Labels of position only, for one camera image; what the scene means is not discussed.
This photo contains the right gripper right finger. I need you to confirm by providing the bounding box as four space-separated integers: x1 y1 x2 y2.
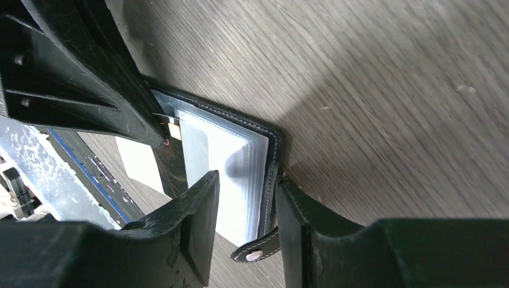
275 176 508 287

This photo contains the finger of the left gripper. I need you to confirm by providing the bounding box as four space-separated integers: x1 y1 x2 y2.
1 1 167 147

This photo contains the black credit card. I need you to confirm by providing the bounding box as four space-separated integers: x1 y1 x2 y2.
152 114 188 199

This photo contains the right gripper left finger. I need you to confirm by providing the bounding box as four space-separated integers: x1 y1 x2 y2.
1 170 220 287

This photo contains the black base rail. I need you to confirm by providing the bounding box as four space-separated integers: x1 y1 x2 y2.
40 128 144 226

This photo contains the black card holder wallet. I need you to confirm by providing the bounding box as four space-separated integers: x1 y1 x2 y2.
115 77 285 264

